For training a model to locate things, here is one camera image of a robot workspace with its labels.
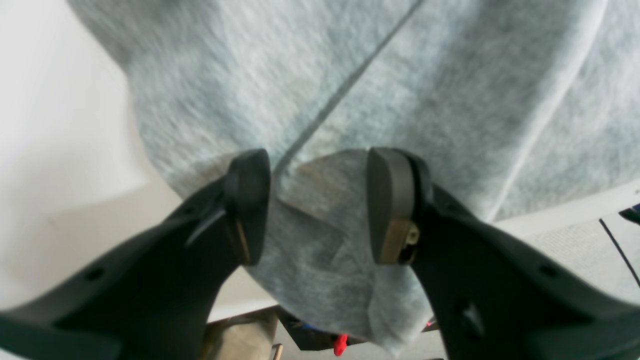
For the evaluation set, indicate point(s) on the grey T-shirt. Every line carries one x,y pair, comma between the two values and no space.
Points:
515,105

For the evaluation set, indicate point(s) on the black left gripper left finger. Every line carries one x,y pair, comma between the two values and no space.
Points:
150,297

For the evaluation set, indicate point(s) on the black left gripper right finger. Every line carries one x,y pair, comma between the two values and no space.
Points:
493,296

